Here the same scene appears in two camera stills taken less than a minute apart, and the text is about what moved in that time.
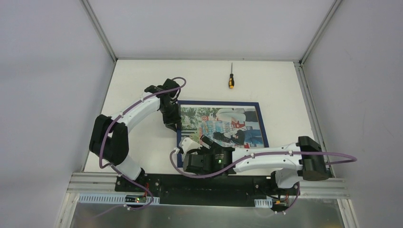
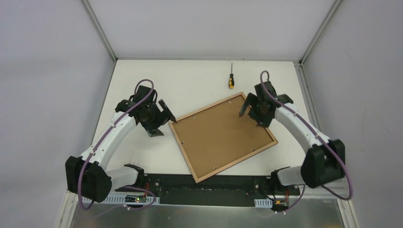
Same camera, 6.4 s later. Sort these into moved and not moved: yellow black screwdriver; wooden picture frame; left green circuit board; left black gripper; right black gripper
Moved: wooden picture frame; left black gripper; right black gripper
Not moved: left green circuit board; yellow black screwdriver
